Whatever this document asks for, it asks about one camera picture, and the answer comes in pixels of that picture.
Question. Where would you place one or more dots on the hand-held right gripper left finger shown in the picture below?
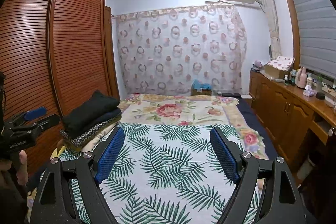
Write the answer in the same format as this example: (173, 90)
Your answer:
(110, 153)

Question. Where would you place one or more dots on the small cardboard box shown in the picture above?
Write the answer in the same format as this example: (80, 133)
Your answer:
(201, 92)

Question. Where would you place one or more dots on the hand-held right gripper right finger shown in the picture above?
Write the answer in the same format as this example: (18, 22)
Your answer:
(224, 153)

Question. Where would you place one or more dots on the dark medallion patterned garment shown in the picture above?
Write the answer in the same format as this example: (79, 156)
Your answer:
(84, 137)

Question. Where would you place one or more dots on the person's left forearm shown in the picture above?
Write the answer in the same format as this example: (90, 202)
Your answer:
(10, 200)

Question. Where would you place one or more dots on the flat black device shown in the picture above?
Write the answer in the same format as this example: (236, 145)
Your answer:
(231, 95)

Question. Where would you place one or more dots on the white spotted cloth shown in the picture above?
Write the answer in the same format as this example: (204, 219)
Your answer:
(282, 61)

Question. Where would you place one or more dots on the open cardboard box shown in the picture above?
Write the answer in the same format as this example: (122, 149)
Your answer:
(273, 71)

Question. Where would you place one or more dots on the black printed t-shirt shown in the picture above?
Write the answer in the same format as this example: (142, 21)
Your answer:
(92, 111)

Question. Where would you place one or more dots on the grey striped window blind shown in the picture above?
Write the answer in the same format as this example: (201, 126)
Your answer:
(315, 29)

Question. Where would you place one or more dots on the floral blanket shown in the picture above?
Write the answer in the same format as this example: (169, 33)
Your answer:
(168, 109)

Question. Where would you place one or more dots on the tied beige side curtain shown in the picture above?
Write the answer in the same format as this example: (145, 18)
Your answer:
(273, 29)

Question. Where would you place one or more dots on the navy blue garment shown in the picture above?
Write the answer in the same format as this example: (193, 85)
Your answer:
(109, 117)

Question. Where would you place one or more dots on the white desk fan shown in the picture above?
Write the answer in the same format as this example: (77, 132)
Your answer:
(271, 52)

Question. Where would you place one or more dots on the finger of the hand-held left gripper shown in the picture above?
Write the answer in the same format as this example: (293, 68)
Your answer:
(34, 112)
(39, 123)

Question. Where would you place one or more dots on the navy mattress sheet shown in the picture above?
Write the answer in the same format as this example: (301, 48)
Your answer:
(254, 119)

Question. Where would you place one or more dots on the blue plastic bag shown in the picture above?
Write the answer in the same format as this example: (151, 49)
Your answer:
(202, 84)

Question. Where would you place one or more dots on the pink thermos jug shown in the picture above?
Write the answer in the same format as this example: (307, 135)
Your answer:
(301, 78)

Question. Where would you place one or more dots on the tissue pack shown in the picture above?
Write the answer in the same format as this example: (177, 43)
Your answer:
(308, 91)

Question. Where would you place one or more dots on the wooden side cabinet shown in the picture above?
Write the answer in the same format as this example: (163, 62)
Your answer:
(278, 113)

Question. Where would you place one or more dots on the pink pouch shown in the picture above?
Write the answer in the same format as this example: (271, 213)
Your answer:
(258, 64)

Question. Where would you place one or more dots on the wooden louvered wardrobe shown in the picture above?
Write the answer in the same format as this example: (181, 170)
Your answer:
(73, 56)

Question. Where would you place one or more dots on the small black case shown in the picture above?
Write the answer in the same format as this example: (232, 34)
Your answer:
(320, 96)

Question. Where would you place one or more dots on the person's left hand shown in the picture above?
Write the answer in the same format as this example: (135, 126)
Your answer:
(22, 169)

